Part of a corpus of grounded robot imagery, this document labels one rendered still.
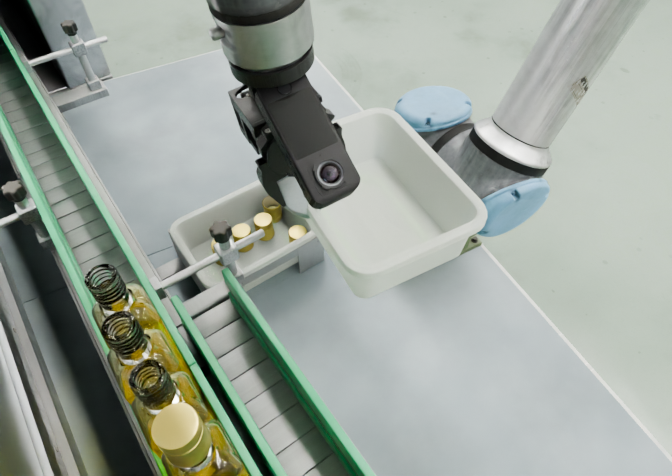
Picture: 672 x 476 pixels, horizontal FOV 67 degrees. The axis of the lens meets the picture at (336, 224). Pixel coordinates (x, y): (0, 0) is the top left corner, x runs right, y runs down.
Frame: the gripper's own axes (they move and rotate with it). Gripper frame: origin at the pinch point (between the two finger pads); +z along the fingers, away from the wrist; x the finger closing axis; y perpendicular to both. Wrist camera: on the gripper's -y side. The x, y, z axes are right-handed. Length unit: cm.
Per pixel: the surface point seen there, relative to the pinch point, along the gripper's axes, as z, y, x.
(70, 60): 26, 95, 21
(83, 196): 20, 40, 27
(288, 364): 13.0, -8.5, 10.0
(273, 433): 20.9, -12.1, 15.4
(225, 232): 8.7, 10.1, 9.2
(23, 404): 5.6, -0.9, 35.6
